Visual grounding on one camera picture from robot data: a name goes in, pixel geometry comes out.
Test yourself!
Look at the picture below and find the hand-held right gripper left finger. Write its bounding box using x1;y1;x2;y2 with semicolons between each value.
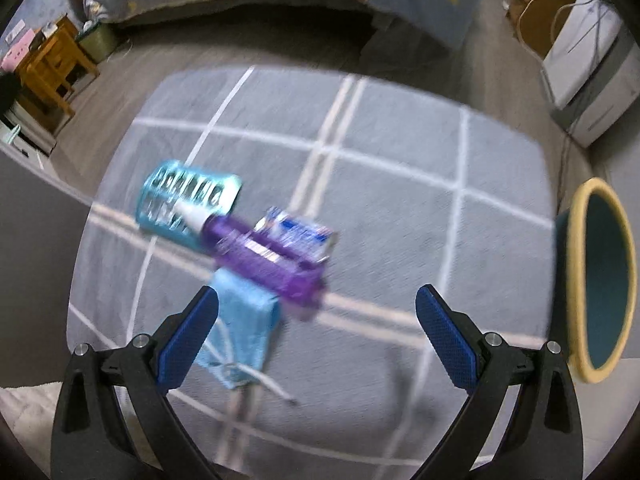
50;284;221;480

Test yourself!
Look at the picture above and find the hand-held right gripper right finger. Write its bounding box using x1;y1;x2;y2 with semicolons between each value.
410;284;585;480

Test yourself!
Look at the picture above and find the purple bottle with white cap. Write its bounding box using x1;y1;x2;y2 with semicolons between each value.
172;202;328;309

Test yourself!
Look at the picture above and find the teal bin with yellow rim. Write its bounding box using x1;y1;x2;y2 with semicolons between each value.
552;177;638;385

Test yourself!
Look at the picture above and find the blue face mask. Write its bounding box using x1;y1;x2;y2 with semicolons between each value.
192;270;301;406

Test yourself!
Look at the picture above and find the grey rug with white lines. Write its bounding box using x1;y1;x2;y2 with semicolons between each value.
65;67;556;480

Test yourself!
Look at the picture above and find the teal perforated container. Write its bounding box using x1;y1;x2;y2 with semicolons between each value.
135;160;243;251

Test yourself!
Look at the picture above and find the blue and white carton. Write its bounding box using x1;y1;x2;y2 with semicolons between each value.
252;205;339;267

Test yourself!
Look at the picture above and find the white fluffy rug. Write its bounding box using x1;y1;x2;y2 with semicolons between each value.
0;381;67;463

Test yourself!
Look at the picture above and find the white low furniture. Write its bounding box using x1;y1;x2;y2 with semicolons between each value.
0;101;55;157

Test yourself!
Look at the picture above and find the white floor appliance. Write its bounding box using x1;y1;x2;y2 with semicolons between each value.
540;0;640;148

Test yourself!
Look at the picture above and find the green storage box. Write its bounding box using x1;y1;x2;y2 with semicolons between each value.
75;22;119;64

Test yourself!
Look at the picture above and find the wooden side table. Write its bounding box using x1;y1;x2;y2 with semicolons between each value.
17;12;101;133

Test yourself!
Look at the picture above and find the wooden cabinet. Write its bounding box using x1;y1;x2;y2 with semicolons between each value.
507;0;577;59

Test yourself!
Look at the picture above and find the pink box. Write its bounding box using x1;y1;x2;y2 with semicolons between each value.
0;30;37;72

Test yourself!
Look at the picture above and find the white cable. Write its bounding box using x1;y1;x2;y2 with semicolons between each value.
516;0;592;47

